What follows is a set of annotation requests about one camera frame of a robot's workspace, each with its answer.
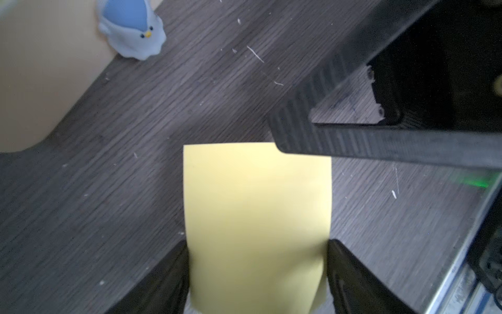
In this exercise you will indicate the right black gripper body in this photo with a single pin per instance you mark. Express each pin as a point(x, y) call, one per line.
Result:
point(443, 72)

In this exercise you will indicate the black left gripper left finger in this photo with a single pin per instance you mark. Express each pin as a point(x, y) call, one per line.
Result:
point(164, 289)

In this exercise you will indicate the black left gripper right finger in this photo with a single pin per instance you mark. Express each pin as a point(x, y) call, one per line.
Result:
point(354, 288)

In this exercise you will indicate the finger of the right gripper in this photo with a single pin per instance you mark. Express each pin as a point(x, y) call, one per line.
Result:
point(295, 133)

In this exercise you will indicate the yellow sticky pad right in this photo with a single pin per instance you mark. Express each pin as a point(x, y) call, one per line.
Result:
point(257, 224)

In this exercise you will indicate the blue penguin drawer knob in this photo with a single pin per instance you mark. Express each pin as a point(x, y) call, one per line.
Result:
point(132, 28)

